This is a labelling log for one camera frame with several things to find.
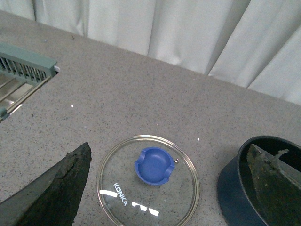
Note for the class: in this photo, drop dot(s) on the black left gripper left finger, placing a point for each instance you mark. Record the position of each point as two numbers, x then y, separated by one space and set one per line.
53 198

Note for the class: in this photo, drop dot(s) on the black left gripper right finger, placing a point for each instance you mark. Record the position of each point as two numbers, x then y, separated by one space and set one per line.
277 187

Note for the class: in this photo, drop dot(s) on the glass pot lid blue knob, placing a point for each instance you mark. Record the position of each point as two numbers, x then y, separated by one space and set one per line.
147 180

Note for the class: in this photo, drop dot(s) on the dark blue saucepan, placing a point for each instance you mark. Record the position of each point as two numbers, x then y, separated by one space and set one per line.
235 189

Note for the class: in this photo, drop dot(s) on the green dish rack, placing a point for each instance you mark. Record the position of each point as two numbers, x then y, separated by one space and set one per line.
22 72

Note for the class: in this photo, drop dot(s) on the white curtain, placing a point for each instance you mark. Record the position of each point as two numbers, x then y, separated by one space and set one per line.
255 44

